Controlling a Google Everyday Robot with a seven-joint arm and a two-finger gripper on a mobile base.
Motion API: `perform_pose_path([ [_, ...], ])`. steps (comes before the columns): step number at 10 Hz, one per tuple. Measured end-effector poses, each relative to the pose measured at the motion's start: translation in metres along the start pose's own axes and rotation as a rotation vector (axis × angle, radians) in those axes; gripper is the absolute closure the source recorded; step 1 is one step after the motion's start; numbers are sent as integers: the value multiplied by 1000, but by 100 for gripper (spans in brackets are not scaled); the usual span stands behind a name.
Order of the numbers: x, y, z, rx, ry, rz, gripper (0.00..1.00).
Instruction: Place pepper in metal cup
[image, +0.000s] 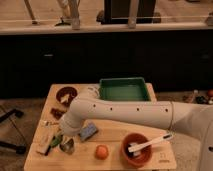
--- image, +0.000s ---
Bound metal cup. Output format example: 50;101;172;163
59;138;74;155

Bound brown chocolate piece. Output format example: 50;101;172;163
50;108;64;120

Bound orange terracotta bowl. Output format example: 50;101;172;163
120;133;152;168

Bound white block toy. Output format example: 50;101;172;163
36;133;54;154

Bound green plastic tray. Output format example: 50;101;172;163
99;77;150;101

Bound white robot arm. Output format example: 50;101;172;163
60;86;213;171

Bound blue sponge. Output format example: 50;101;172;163
79;123;98;142

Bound black chair base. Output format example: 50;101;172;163
0;106;27;155

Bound orange round fruit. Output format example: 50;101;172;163
95;145;109;160

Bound dark red bowl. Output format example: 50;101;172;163
56;87;77;107

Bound green pepper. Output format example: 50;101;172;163
50;135;63;148

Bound dark low cabinet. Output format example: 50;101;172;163
0;30;213;98

